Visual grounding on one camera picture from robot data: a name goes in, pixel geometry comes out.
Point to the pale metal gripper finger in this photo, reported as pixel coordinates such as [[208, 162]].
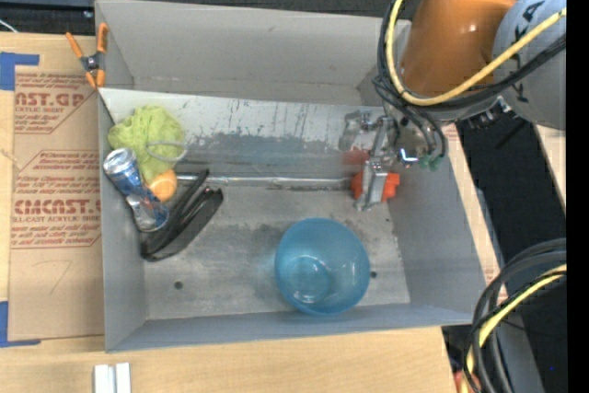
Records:
[[352, 129], [373, 188]]

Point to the orange-red block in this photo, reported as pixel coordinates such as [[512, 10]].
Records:
[[392, 186]]

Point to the clear blue plastic bowl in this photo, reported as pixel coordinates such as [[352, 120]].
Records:
[[322, 267]]

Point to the grey metal bin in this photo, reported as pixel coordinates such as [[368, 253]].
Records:
[[285, 253]]

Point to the orange fruit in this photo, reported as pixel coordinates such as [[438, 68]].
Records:
[[165, 185]]

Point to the light green cloth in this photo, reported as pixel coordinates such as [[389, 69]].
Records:
[[147, 126]]

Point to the crushed silver and blue can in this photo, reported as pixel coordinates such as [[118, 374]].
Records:
[[126, 179]]

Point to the brown cardboard board, red print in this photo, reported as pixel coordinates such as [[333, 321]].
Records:
[[50, 179]]

